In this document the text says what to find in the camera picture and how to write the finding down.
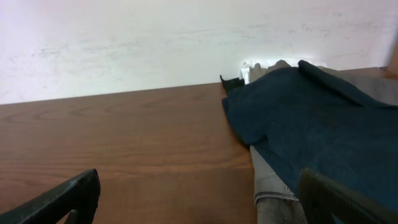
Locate black garment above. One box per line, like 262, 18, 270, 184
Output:
220, 75, 245, 93

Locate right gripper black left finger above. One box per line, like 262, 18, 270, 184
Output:
1, 169, 101, 224

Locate beige garment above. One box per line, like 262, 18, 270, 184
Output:
249, 60, 290, 83

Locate white garment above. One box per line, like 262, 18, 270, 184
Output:
239, 58, 327, 85

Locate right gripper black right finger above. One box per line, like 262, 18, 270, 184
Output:
298, 168, 397, 223

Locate navy blue shorts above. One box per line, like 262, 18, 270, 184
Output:
222, 61, 397, 211

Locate grey shorts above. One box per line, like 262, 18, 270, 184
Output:
250, 67, 397, 224

